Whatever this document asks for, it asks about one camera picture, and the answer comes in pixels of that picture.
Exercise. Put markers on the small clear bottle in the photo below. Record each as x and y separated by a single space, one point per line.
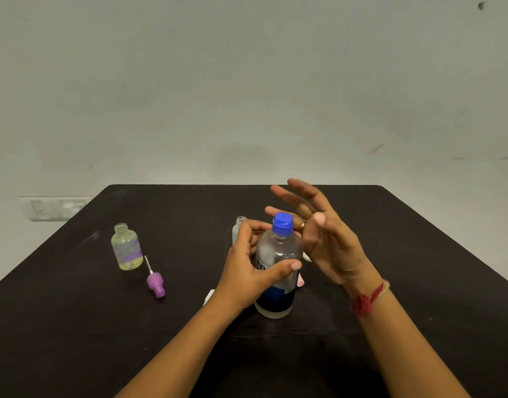
306 257
237 230

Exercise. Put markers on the white spray cap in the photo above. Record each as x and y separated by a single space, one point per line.
208 297

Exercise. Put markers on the white wall socket panel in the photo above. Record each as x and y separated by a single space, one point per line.
42 208

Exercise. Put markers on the purple spray cap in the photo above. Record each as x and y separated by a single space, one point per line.
156 284

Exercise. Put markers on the person's right hand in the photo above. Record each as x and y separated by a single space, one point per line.
336 248

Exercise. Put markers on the white plug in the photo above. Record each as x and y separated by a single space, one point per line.
71 207

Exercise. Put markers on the pink spray cap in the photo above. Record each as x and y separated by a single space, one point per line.
300 280

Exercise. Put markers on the blue screw cap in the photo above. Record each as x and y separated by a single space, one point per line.
282 224

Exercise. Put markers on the large clear bottle blue label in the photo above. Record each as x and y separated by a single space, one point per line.
278 252

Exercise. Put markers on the person's left forearm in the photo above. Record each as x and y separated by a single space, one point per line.
179 360

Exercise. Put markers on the small round bottle purple print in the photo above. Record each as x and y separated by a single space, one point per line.
126 250

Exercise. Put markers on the person's left hand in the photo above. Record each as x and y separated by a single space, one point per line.
241 281

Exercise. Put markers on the red thread wristband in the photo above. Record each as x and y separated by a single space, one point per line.
363 304

